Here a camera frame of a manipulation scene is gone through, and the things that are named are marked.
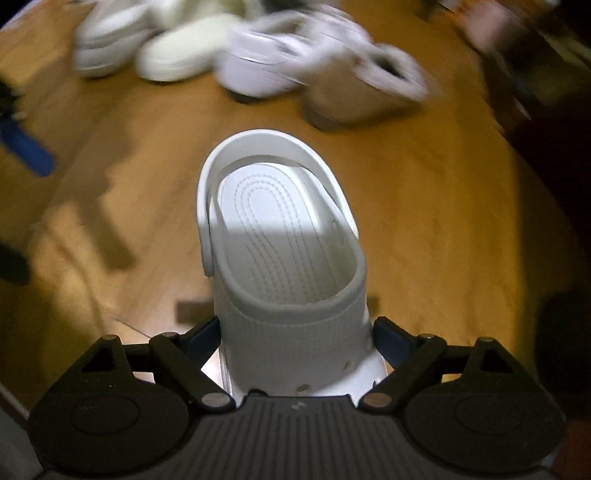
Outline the pink cloth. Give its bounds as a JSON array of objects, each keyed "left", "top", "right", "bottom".
[{"left": 462, "top": 4, "right": 509, "bottom": 54}]

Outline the white clog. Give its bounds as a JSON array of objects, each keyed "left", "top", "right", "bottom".
[
  {"left": 198, "top": 129, "right": 389, "bottom": 402},
  {"left": 74, "top": 0, "right": 160, "bottom": 78}
]

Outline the dark wooden furniture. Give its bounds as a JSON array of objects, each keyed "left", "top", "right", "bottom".
[{"left": 480, "top": 0, "right": 591, "bottom": 241}]

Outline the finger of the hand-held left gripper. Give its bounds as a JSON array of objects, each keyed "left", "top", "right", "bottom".
[
  {"left": 0, "top": 242, "right": 31, "bottom": 287},
  {"left": 0, "top": 80, "right": 56, "bottom": 178}
]

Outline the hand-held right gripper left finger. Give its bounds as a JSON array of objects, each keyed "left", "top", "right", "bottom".
[{"left": 78, "top": 318, "right": 235, "bottom": 411}]

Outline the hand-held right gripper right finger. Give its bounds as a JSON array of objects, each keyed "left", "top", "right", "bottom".
[{"left": 359, "top": 316, "right": 514, "bottom": 411}]

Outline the tan fur-lined slipper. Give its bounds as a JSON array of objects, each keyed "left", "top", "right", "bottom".
[{"left": 302, "top": 44, "right": 439, "bottom": 132}]

